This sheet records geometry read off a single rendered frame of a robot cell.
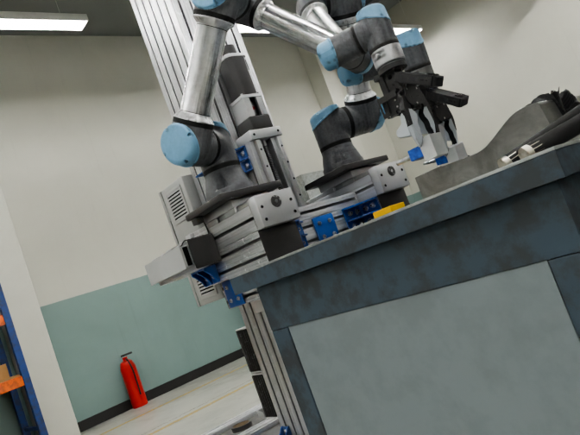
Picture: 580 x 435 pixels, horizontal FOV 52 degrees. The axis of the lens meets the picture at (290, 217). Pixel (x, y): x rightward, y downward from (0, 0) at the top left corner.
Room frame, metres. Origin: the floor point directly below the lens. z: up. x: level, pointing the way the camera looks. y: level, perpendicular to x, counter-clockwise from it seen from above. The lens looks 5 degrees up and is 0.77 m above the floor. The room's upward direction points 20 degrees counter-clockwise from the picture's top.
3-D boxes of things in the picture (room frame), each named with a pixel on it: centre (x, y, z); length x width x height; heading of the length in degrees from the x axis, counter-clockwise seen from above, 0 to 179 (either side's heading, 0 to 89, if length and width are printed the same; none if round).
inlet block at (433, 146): (1.43, -0.34, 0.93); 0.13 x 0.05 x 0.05; 43
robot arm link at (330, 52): (1.47, -0.27, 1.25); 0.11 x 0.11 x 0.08; 66
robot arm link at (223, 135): (1.77, 0.15, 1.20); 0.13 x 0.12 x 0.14; 156
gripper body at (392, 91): (1.42, -0.35, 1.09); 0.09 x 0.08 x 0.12; 43
